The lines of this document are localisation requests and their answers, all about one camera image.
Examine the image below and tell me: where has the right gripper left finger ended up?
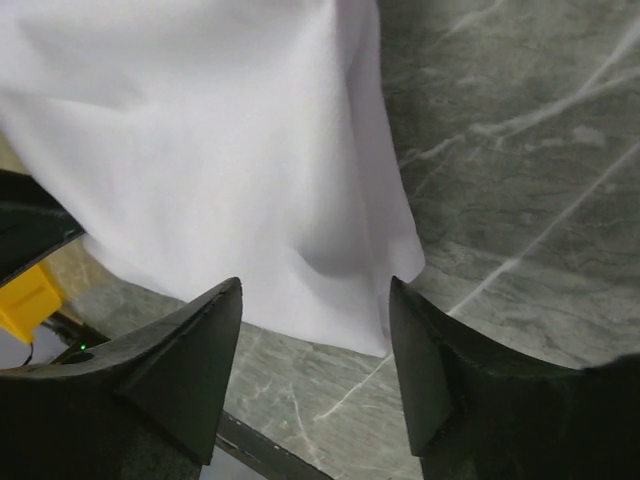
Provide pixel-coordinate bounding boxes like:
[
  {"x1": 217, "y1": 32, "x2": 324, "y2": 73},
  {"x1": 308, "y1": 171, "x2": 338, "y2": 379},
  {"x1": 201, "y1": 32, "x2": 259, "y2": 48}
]
[{"x1": 1, "y1": 278, "x2": 242, "y2": 479}]

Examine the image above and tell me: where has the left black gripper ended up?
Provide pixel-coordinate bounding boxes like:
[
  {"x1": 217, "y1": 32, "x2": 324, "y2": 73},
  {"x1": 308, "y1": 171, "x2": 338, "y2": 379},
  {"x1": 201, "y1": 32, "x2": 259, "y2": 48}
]
[{"x1": 0, "y1": 170, "x2": 84, "y2": 285}]

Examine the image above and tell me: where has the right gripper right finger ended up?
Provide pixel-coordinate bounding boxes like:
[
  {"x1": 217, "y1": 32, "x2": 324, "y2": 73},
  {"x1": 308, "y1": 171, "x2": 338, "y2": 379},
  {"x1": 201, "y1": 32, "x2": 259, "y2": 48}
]
[{"x1": 389, "y1": 279, "x2": 639, "y2": 479}]

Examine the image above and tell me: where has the white t shirt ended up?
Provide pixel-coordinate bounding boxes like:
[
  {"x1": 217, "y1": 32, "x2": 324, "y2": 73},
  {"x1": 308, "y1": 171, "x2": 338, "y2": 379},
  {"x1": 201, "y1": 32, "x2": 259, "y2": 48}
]
[{"x1": 1, "y1": 1, "x2": 425, "y2": 357}]

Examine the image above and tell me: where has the yellow plastic tray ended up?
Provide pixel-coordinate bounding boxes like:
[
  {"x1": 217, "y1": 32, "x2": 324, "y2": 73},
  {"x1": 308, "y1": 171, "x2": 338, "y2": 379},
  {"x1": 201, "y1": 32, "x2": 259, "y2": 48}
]
[{"x1": 0, "y1": 262, "x2": 64, "y2": 344}]

